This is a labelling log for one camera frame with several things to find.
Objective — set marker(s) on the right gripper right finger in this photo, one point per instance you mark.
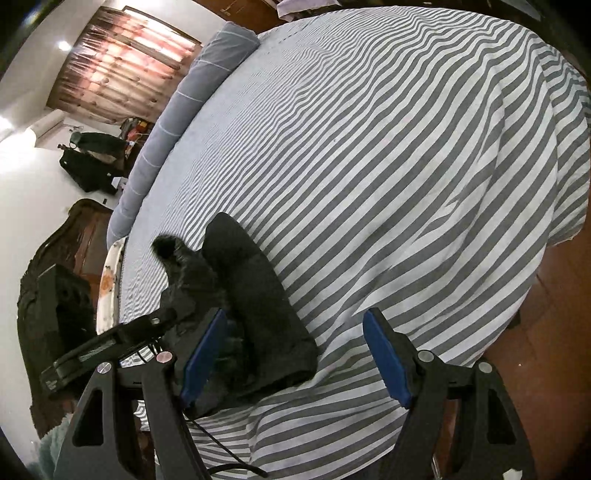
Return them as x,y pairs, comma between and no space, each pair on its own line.
489,441

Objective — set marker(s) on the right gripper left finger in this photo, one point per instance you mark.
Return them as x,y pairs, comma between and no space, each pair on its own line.
101,441

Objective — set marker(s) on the dark grey denim pants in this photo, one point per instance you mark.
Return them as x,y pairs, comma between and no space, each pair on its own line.
266,347

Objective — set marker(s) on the green sleeve forearm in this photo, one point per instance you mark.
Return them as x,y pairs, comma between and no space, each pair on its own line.
49,449

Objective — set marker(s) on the dark wooden headboard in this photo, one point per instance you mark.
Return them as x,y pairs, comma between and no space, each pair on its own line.
78,245

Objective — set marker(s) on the floral pillow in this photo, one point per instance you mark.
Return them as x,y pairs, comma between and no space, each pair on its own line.
107,310

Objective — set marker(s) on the black hanging clothes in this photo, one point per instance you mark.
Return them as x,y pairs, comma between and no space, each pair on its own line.
93,160

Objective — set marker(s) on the patterned window curtain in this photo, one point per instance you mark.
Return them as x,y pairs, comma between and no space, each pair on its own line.
125,64

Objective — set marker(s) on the grey white striped bedsheet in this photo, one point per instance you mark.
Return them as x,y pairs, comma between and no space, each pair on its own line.
417,160

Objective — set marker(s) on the brown wooden door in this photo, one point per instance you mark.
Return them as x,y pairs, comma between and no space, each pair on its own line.
254,15

